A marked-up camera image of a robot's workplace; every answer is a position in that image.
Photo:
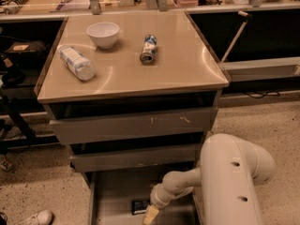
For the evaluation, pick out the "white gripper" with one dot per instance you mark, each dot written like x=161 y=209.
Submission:
x=157 y=199

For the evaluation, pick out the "blue white drink can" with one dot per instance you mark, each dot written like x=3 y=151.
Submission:
x=149 y=49

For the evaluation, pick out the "grey drawer cabinet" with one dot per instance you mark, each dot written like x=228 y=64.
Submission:
x=184 y=75

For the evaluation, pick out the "black metal stand leg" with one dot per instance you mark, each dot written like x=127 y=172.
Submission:
x=16 y=118

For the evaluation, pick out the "open bottom drawer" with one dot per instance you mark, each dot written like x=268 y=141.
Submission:
x=113 y=193

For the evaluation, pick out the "white ceramic bowl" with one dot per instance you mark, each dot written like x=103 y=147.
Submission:
x=103 y=34

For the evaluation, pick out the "black bag on shelf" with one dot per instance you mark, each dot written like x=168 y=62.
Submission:
x=28 y=55

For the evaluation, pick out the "dark blue rxbar wrapper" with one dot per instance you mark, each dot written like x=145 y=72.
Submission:
x=139 y=207

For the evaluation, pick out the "top drawer front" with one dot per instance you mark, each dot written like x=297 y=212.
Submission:
x=133 y=125

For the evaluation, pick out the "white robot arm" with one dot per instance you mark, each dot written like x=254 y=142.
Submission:
x=230 y=169

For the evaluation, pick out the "middle drawer front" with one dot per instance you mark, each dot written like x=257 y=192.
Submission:
x=135 y=158

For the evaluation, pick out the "clear plastic bottle lying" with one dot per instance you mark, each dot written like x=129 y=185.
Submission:
x=77 y=63

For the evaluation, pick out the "white sneaker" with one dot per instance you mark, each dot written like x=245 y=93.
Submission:
x=44 y=217

